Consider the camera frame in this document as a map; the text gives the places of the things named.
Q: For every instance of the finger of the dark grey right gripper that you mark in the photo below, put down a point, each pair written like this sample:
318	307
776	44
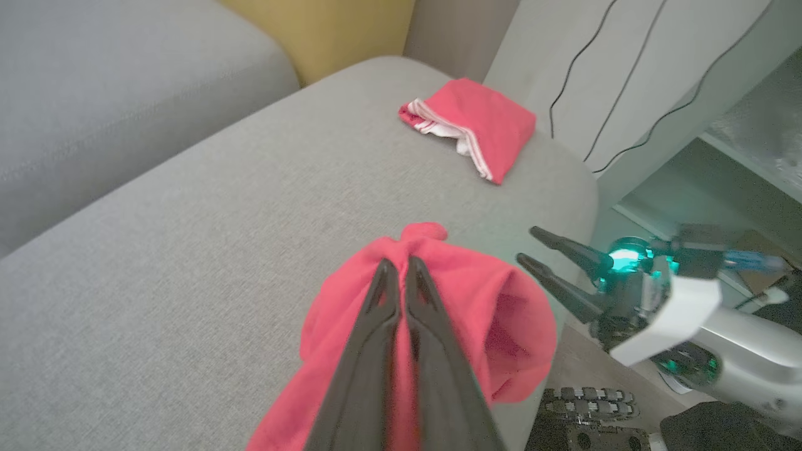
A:
564	289
576	250

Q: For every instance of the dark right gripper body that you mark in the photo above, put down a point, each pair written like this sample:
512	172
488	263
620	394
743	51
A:
626	294

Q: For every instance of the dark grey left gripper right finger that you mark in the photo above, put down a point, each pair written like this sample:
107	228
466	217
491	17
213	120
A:
445	388

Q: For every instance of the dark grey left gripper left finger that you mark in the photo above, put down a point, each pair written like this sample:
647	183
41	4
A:
363	376

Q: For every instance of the red shorts with white trim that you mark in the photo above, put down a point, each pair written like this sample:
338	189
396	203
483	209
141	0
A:
476	294

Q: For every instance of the red jersey with white stripes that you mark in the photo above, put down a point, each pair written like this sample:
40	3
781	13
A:
492	122

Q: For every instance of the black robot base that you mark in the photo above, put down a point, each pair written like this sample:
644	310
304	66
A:
733	432

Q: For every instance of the brown cardboard box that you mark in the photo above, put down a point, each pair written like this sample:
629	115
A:
759	283

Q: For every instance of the grey fabric sofa seat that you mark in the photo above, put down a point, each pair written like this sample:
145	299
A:
188	263

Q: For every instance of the white shelf cabinet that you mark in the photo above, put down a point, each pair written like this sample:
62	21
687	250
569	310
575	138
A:
689	56

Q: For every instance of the mustard yellow cushion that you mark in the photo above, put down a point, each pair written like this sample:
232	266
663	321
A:
326	31

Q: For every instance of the grey sofa back cushion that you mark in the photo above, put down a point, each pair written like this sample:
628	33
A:
113	88

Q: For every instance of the white right wrist camera cover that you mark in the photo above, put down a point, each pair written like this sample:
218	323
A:
677	319

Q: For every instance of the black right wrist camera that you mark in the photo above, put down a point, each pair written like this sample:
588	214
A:
702	247

